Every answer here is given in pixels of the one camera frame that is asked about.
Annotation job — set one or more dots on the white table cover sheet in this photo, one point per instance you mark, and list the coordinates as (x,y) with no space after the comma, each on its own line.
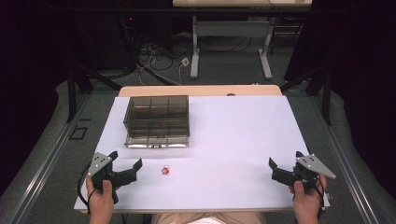
(230,140)

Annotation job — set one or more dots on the person's beige trousers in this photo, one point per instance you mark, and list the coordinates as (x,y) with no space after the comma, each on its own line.
(174,218)

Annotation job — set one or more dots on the white-legged background desk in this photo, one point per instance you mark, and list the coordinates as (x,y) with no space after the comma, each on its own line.
(233,28)

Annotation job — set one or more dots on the aluminium floor rail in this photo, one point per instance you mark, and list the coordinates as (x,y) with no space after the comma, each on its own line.
(40,168)
(351,168)

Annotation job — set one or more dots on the small red and white object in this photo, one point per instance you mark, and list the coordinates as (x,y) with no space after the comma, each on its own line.
(165,170)

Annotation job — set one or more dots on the dark curtain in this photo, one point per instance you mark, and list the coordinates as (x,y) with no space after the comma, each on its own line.
(28,77)
(364,77)

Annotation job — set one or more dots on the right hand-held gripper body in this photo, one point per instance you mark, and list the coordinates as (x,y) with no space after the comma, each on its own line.
(313,165)

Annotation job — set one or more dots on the person's right hand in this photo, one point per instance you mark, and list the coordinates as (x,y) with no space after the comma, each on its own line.
(308,205)

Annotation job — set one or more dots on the person's left hand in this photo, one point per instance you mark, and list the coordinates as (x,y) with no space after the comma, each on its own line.
(101,205)

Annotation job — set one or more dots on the white power plug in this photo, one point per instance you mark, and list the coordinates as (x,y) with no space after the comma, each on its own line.
(185,61)

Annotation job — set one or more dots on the black metal stand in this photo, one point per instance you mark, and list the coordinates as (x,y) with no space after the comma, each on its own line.
(72,93)
(326,93)

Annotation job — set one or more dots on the smoky transparent compartment box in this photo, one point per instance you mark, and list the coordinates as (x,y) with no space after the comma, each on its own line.
(157,121)

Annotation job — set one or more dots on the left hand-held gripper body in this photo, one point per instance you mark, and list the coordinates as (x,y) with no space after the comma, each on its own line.
(123,177)

